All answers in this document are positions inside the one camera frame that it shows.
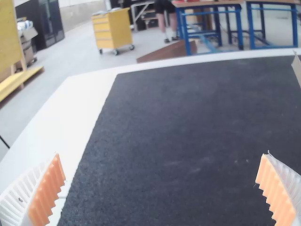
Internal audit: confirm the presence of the brown wooden board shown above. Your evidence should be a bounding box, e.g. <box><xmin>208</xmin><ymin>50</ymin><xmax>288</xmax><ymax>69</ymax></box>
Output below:
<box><xmin>136</xmin><ymin>39</ymin><xmax>198</xmax><ymax>64</ymax></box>

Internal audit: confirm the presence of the blue metal table frame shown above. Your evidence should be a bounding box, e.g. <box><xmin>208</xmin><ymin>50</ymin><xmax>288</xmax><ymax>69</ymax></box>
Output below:
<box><xmin>173</xmin><ymin>0</ymin><xmax>245</xmax><ymax>56</ymax></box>
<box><xmin>246</xmin><ymin>0</ymin><xmax>299</xmax><ymax>50</ymax></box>

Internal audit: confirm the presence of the cardboard box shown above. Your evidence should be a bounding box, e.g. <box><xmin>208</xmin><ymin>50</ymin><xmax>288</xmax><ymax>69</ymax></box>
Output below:
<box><xmin>291</xmin><ymin>49</ymin><xmax>301</xmax><ymax>89</ymax></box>

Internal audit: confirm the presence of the black mat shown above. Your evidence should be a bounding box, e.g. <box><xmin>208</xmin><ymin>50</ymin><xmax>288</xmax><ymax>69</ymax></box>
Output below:
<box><xmin>57</xmin><ymin>55</ymin><xmax>301</xmax><ymax>226</ymax></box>

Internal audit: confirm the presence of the yellow wooden stand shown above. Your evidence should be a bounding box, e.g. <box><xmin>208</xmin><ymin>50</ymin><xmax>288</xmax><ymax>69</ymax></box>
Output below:
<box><xmin>0</xmin><ymin>0</ymin><xmax>45</xmax><ymax>102</ymax></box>

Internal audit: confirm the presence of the black cabinet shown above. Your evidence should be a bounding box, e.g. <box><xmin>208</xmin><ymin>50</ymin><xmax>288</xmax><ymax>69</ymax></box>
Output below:
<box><xmin>15</xmin><ymin>0</ymin><xmax>65</xmax><ymax>51</ymax></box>

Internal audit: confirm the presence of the yellow drawer cart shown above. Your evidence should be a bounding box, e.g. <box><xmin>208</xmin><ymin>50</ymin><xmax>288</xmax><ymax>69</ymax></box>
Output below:
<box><xmin>91</xmin><ymin>7</ymin><xmax>135</xmax><ymax>56</ymax></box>

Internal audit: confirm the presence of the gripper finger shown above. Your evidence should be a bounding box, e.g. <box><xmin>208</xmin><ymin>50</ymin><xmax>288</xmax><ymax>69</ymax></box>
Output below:
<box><xmin>0</xmin><ymin>152</ymin><xmax>66</xmax><ymax>226</ymax></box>
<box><xmin>255</xmin><ymin>150</ymin><xmax>301</xmax><ymax>226</ymax></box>

